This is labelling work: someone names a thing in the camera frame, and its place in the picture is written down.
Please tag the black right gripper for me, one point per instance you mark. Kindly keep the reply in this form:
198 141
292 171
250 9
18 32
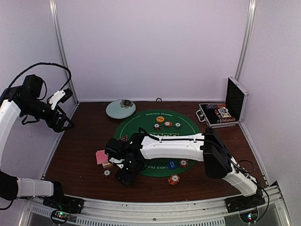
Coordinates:
126 180

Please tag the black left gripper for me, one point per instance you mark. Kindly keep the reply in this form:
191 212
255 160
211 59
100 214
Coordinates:
57 126

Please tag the single brown chip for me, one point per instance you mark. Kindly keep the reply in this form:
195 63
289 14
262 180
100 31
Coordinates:
107 173

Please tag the red-backed playing card deck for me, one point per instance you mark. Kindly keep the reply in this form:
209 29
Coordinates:
101 157

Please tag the black triangular dealer button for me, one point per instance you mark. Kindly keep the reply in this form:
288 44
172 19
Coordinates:
123 139

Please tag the red poker chip stack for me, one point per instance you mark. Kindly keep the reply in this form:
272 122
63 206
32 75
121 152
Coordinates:
174 179

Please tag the blue small blind button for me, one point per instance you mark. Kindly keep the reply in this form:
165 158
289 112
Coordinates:
172 165

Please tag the red chips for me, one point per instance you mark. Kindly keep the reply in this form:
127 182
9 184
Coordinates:
183 163

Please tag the brown chips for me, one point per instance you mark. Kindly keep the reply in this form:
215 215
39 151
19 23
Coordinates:
157 126

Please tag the small red chip stack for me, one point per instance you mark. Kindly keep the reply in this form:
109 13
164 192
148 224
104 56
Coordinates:
168 124

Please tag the orange big blind button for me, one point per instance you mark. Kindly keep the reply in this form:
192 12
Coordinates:
160 119

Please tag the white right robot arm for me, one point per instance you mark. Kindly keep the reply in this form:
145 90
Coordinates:
202 147

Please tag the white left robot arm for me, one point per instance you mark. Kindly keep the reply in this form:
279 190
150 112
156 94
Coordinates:
23 101

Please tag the playing card box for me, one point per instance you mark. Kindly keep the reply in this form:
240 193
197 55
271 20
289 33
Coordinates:
107 165

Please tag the light blue flower plate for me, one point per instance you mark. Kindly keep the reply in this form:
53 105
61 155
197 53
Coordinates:
120 109

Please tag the round green poker mat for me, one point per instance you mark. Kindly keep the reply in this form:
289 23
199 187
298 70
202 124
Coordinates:
146 120

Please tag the aluminium poker case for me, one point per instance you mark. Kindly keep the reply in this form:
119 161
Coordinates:
225 113

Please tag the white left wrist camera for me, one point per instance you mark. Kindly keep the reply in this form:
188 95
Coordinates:
59 97

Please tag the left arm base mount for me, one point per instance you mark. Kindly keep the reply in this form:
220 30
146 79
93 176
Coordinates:
60 201

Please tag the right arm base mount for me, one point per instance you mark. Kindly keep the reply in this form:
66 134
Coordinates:
240 203

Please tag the left aluminium frame post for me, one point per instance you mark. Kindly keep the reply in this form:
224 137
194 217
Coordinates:
59 39

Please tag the aluminium frame post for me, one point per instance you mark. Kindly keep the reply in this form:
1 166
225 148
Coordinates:
246 39
59 39

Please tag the aluminium front rail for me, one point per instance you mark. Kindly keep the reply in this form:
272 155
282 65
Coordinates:
210 212

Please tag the right aluminium frame post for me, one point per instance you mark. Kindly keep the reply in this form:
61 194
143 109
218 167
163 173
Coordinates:
246 39

